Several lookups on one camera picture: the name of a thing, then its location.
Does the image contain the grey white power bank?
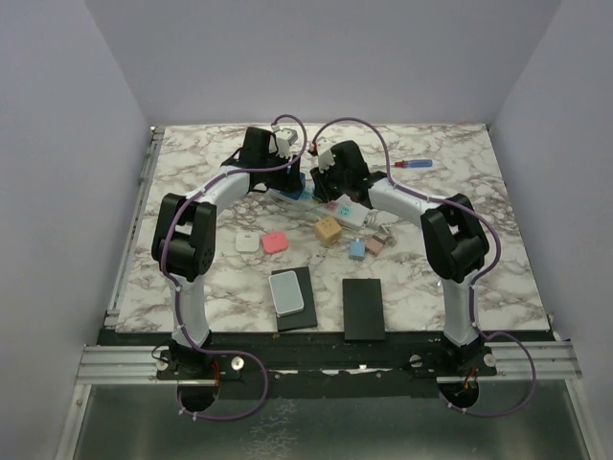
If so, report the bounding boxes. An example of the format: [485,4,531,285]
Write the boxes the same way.
[268,271,305,317]

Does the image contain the white power strip cord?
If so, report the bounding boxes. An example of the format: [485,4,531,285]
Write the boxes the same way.
[364,215,398,246]

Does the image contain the blue cube socket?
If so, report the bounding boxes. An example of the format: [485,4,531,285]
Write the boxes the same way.
[282,172,307,200]

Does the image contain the blue red screwdriver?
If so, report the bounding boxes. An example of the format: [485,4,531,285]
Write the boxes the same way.
[392,159,433,169]

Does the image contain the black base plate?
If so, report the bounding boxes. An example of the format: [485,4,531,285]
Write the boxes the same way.
[97,330,496,400]

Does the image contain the dusty pink USB charger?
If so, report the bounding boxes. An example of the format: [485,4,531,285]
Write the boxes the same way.
[366,235,387,257]

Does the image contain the white folding plug adapter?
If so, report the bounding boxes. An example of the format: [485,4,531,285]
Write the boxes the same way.
[235,232,261,253]

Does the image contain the light blue USB charger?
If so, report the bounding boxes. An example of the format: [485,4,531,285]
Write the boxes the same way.
[349,241,366,261]

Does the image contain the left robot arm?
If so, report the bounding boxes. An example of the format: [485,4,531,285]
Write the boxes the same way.
[151,124,303,379]

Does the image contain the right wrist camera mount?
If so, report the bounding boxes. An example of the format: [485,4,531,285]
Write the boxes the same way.
[311,139,335,173]

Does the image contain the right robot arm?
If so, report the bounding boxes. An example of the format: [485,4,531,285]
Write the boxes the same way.
[309,141,489,375]

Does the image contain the pink plug adapter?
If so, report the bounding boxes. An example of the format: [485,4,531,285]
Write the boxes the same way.
[261,232,289,254]

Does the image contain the aluminium table edge rail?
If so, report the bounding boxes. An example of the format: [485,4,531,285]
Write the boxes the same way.
[102,126,166,329]

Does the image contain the black slab under power bank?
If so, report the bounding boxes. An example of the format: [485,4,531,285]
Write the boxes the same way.
[268,266,318,333]

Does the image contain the beige cube socket adapter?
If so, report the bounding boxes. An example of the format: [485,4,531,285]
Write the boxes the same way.
[314,216,342,247]

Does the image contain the white power strip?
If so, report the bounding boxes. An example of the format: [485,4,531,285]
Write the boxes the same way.
[267,184,370,230]

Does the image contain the black rectangular slab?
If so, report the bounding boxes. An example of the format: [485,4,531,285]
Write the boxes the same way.
[342,279,386,342]

